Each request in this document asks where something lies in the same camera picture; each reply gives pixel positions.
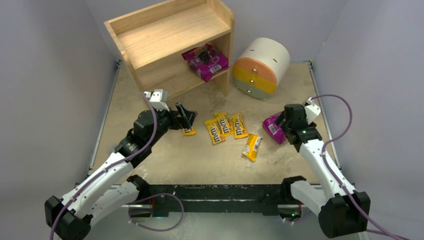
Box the yellow m&m bag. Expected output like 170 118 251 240
182 127 197 136
230 113 249 139
214 112 234 137
204 118 226 145

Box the purple candy bag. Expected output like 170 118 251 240
181 44 230 83
262 111 287 145

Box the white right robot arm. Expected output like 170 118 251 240
275 103 371 238

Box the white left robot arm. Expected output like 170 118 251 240
44 103 198 240

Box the wooden shelf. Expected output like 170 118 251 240
104 0 235 99

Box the yellow M&M bag face down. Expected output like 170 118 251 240
242 134 263 162

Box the round pastel drawer cabinet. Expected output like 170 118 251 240
232 37 291 101

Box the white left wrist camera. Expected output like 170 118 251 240
143 89 170 111

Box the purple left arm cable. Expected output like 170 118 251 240
48 92 159 240

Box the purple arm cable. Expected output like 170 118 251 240
309 94 412 240
48 92 159 240

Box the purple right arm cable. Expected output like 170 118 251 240
309 94 412 240

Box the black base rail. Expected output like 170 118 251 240
126 175 305 217

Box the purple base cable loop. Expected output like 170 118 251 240
128 192 184 232

